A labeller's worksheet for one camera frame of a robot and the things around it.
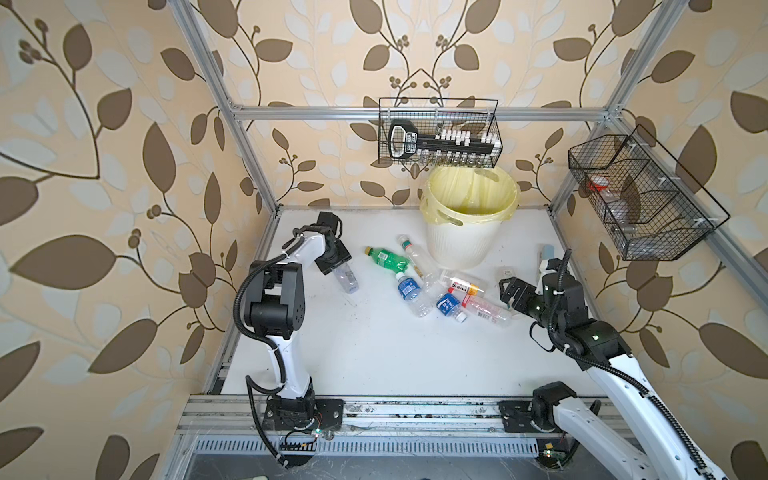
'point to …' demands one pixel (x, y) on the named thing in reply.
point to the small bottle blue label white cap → (448, 305)
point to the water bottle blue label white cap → (411, 291)
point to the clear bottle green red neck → (424, 264)
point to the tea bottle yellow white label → (460, 285)
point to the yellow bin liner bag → (468, 195)
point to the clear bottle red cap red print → (482, 308)
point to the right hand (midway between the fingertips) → (516, 292)
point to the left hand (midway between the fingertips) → (345, 257)
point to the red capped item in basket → (598, 184)
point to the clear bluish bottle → (347, 277)
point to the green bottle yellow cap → (388, 259)
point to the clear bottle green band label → (505, 272)
